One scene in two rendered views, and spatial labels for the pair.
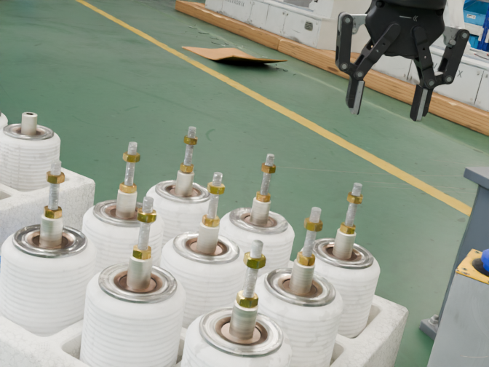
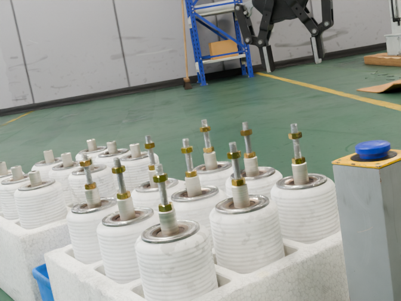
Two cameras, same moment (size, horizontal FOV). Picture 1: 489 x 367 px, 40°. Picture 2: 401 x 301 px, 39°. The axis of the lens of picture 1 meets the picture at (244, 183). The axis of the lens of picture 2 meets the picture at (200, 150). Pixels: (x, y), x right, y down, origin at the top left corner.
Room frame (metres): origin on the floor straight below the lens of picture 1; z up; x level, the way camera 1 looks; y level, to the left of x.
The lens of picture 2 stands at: (-0.06, -0.41, 0.48)
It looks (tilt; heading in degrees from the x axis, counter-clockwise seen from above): 11 degrees down; 29
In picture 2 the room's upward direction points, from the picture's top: 10 degrees counter-clockwise
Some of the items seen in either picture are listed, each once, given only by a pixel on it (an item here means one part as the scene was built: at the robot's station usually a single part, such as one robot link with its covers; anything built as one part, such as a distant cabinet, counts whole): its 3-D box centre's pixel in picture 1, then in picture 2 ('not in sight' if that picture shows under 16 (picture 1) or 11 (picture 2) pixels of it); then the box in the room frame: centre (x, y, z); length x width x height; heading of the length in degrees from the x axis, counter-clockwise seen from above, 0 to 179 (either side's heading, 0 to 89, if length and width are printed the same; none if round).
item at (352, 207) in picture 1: (351, 214); (296, 149); (0.72, -0.13, 0.30); 0.01 x 0.01 x 0.08
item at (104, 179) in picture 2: not in sight; (97, 210); (0.87, 0.39, 0.16); 0.10 x 0.10 x 0.18
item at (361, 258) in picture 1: (341, 253); (301, 181); (0.72, -0.13, 0.25); 0.08 x 0.08 x 0.01
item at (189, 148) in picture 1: (188, 154); (207, 140); (0.83, 0.08, 0.30); 0.01 x 0.01 x 0.08
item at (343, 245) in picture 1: (343, 244); (300, 173); (0.72, -0.13, 0.26); 0.02 x 0.02 x 0.03
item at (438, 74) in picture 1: (432, 93); (323, 39); (0.73, -0.19, 0.45); 0.03 x 0.01 x 0.05; 96
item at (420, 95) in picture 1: (418, 103); (315, 49); (0.73, -0.17, 0.44); 0.02 x 0.01 x 0.04; 6
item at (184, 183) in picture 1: (184, 183); (210, 161); (0.83, 0.08, 0.26); 0.02 x 0.02 x 0.03
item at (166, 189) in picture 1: (183, 192); (211, 168); (0.83, 0.08, 0.25); 0.08 x 0.08 x 0.01
